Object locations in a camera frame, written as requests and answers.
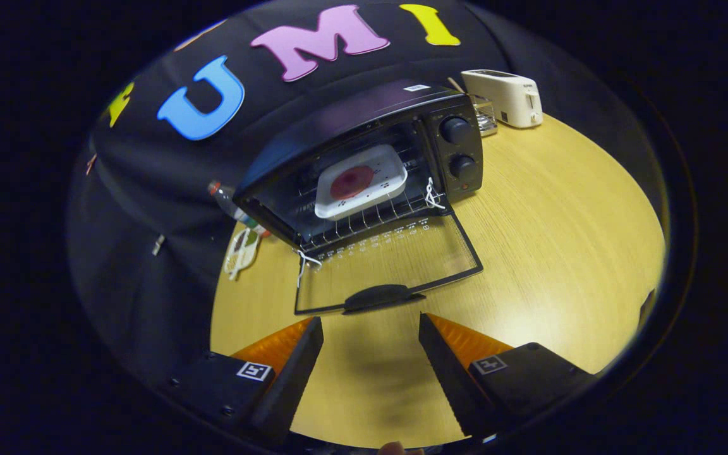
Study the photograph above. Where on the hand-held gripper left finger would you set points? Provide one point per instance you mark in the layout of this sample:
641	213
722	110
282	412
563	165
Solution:
297	379

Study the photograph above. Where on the black toaster oven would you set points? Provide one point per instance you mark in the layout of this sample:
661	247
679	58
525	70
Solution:
339	117

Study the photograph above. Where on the clear plastic bottle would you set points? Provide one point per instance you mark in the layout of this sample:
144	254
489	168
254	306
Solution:
228	199

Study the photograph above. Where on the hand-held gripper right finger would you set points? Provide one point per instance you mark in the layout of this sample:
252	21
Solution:
446	373

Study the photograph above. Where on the wooden stick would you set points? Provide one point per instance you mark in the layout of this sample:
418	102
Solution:
456	85

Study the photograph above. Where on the pink round ham slice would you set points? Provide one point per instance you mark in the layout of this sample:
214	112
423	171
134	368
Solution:
351	182

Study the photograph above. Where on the white square plate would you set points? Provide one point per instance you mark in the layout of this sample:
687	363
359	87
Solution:
389	167

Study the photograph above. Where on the pink clothespin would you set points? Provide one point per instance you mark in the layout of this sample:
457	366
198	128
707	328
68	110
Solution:
90	164

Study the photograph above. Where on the small patterned dish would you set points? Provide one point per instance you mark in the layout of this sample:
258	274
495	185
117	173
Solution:
242	253

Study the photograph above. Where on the silver clothespin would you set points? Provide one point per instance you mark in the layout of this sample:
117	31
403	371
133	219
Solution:
158	244

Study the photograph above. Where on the white bread toaster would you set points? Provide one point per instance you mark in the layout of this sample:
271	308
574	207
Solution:
503	91

